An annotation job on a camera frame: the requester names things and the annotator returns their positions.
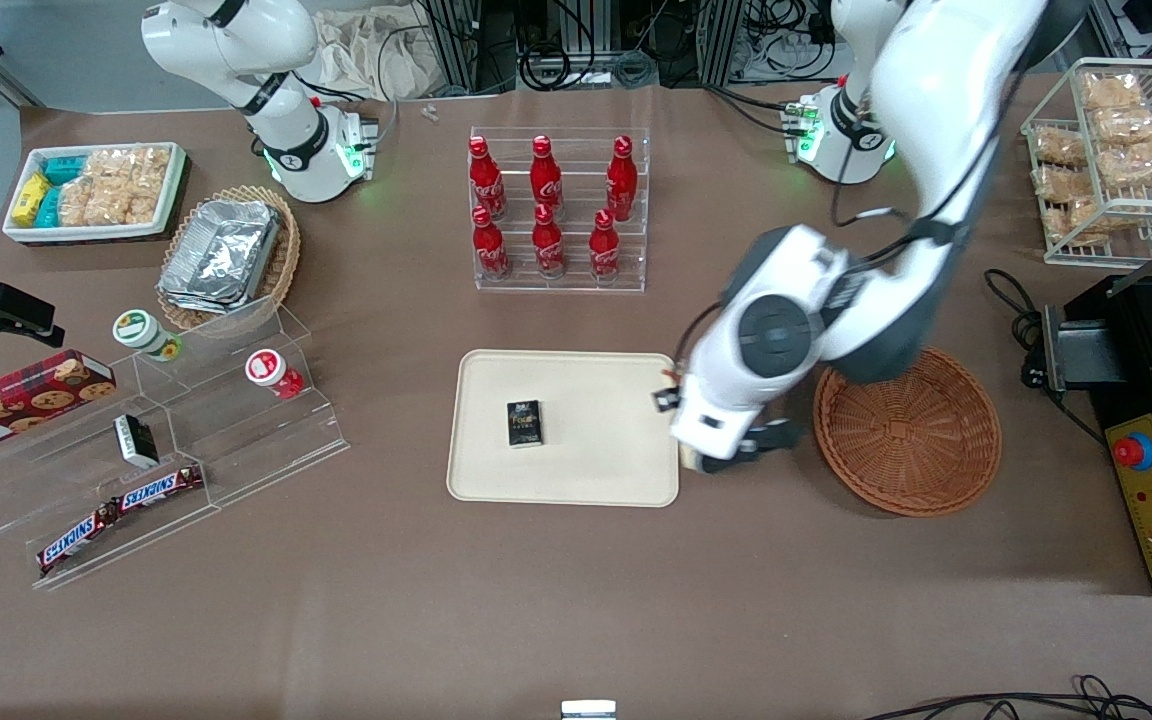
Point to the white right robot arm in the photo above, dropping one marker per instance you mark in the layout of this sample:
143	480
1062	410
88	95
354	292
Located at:
286	130

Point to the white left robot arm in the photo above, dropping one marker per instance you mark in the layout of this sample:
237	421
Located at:
936	100

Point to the beige plastic tray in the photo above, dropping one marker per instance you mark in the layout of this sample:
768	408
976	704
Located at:
596	430

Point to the round brown wicker basket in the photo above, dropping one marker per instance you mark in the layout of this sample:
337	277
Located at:
906	440

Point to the oval light wicker basket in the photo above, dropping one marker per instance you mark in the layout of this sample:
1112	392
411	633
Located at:
281	265

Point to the red tartan cookie box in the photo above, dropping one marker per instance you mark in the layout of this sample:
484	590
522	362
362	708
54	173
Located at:
21	400

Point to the teal snack pack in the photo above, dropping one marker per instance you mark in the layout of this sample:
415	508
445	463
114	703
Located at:
48	208
64	170

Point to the green lid yogurt cup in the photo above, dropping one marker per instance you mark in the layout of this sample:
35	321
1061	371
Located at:
141	330

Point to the yellow snack pack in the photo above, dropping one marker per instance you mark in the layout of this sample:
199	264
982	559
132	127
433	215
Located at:
29	198

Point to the white rectangular snack bin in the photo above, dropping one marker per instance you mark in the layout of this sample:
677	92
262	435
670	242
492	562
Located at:
96	232

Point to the clear rice cracker bag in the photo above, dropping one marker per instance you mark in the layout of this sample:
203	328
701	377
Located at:
148	182
91	190

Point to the small black white box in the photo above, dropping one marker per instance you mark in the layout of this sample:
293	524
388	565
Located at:
136	442

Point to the small black box gold print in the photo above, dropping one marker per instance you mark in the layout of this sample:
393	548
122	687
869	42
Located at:
525	424

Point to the clear acrylic bottle rack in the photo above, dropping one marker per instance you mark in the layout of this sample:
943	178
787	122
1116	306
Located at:
576	285

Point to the red cola bottle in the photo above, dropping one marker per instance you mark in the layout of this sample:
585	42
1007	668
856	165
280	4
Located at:
622	180
604	250
545	178
485	180
489	250
548	248

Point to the Snickers chocolate bar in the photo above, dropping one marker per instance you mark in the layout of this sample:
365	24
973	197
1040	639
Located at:
76	540
158	487

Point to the stacked aluminium foil containers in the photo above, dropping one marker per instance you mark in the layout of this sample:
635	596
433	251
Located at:
221	255

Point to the clear acrylic stepped shelf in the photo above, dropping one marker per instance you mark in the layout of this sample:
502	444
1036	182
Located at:
236	450

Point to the red lid yogurt cup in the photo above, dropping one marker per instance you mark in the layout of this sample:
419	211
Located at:
268	370

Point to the white device edge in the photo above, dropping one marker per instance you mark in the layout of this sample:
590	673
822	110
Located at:
588	711

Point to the clear bagged cracker pack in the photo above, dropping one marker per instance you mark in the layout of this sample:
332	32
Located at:
1071	222
1064	183
1141	163
1058	147
1111	90
1128	127

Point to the black tabletop appliance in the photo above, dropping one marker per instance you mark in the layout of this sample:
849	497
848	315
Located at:
1136	340

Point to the beige cloth bag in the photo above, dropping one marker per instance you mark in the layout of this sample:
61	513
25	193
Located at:
366	55

